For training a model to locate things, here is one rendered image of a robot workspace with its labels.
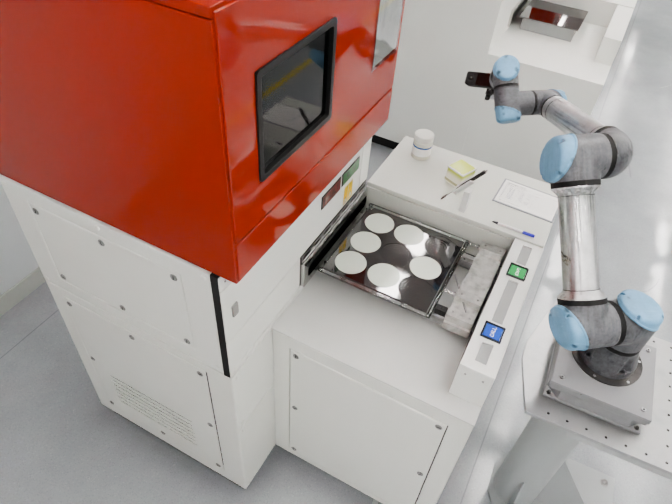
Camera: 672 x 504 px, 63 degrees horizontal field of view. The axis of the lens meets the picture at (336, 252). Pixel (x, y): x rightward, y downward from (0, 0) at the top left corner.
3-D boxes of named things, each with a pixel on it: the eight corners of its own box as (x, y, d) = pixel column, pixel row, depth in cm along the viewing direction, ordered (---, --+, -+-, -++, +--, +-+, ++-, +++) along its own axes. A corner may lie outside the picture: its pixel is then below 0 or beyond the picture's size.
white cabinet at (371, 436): (275, 454, 220) (271, 330, 163) (376, 296, 283) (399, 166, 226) (424, 538, 201) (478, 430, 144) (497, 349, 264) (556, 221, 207)
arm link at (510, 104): (536, 118, 167) (534, 81, 167) (502, 120, 166) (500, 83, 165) (523, 123, 175) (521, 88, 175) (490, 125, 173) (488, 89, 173)
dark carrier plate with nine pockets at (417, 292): (323, 268, 171) (323, 267, 171) (370, 207, 193) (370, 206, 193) (426, 312, 161) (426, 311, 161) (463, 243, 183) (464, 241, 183)
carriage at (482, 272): (441, 327, 163) (443, 321, 161) (478, 253, 187) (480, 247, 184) (467, 339, 160) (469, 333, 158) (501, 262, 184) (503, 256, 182)
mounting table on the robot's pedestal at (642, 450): (667, 372, 176) (688, 348, 167) (662, 499, 147) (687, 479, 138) (527, 319, 188) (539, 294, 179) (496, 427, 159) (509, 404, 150)
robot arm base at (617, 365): (640, 351, 155) (656, 330, 148) (627, 390, 146) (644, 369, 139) (587, 325, 161) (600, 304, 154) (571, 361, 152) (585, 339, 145)
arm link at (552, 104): (663, 141, 133) (559, 79, 173) (623, 143, 131) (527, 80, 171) (647, 184, 140) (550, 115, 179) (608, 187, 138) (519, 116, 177)
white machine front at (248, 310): (224, 375, 151) (209, 275, 122) (356, 210, 203) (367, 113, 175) (233, 379, 150) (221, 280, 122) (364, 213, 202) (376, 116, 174)
